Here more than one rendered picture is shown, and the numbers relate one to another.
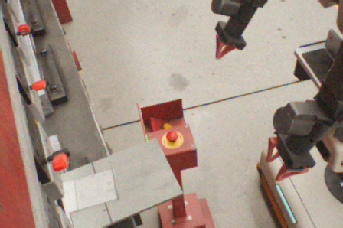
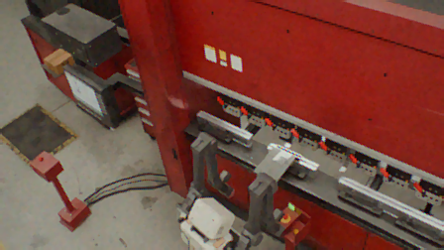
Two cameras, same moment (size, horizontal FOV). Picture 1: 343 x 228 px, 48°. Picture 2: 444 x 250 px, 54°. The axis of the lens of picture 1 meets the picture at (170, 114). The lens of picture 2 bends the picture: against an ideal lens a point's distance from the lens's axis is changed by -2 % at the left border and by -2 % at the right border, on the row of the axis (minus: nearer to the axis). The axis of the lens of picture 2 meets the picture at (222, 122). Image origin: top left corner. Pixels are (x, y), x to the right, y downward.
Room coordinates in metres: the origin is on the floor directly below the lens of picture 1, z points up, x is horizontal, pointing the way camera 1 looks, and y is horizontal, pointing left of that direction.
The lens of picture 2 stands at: (1.97, -1.18, 3.40)
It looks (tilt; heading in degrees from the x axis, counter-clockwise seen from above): 45 degrees down; 148
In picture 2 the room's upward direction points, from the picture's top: 7 degrees counter-clockwise
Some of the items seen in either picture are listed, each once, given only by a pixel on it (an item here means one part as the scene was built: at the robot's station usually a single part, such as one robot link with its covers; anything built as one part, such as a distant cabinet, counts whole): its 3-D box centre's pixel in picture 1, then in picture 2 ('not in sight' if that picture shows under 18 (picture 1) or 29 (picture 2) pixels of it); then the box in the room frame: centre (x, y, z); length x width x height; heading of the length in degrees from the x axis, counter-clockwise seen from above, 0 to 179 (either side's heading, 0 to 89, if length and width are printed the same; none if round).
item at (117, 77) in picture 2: not in sight; (124, 91); (-0.72, -0.34, 1.18); 0.40 x 0.24 x 0.07; 17
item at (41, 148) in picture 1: (22, 156); (282, 123); (0.42, 0.28, 1.26); 0.15 x 0.09 x 0.17; 17
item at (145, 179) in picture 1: (119, 184); (275, 164); (0.49, 0.15, 1.00); 0.26 x 0.18 x 0.01; 107
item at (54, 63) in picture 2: not in sight; (57, 60); (-1.72, -0.56, 1.04); 0.30 x 0.26 x 0.12; 8
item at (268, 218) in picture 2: not in sight; (267, 202); (0.91, -0.28, 1.40); 0.11 x 0.06 x 0.43; 8
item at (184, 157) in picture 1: (167, 135); (291, 223); (0.80, 0.02, 0.75); 0.20 x 0.16 x 0.18; 7
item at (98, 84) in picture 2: not in sight; (94, 93); (-0.55, -0.61, 1.42); 0.45 x 0.12 x 0.36; 12
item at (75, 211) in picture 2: not in sight; (59, 190); (-0.86, -1.12, 0.41); 0.25 x 0.20 x 0.83; 107
